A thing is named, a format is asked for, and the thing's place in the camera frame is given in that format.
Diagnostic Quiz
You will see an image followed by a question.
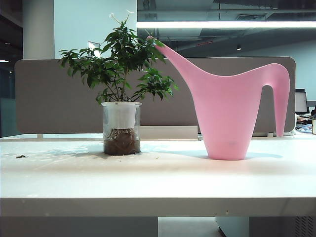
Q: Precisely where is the pink plastic watering can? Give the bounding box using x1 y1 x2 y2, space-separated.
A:
147 36 291 161

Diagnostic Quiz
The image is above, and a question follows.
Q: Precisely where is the green plant in clear pot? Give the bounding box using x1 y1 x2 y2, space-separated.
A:
58 9 180 156

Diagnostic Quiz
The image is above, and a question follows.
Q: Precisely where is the white flat desk device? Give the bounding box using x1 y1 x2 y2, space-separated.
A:
252 131 297 137

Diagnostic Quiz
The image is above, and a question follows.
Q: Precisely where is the grey fabric desk divider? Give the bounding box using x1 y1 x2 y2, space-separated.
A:
14 56 297 135

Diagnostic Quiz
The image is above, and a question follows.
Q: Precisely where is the computer monitor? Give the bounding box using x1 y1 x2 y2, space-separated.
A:
295 91 308 113

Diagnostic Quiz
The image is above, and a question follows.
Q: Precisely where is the white round column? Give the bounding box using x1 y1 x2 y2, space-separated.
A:
22 0 55 60

